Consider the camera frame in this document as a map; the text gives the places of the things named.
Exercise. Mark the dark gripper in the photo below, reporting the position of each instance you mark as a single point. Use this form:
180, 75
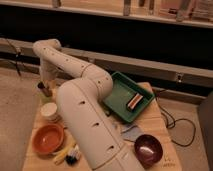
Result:
47, 89

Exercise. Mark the dark purple bowl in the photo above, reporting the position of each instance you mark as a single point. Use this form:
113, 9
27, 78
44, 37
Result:
148, 150

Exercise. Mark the orange bowl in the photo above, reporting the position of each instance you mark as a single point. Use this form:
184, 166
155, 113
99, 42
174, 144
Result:
48, 139

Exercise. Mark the light green cup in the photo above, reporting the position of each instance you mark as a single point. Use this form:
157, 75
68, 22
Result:
45, 97

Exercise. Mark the green plastic tray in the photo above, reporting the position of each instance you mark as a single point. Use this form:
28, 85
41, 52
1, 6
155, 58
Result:
123, 92

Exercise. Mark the white cup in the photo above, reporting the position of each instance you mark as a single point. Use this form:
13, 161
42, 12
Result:
49, 112

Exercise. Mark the grey blue cloth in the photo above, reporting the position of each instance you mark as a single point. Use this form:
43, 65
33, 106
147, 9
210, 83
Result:
129, 132

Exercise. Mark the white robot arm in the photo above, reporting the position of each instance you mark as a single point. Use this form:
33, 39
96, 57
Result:
78, 102

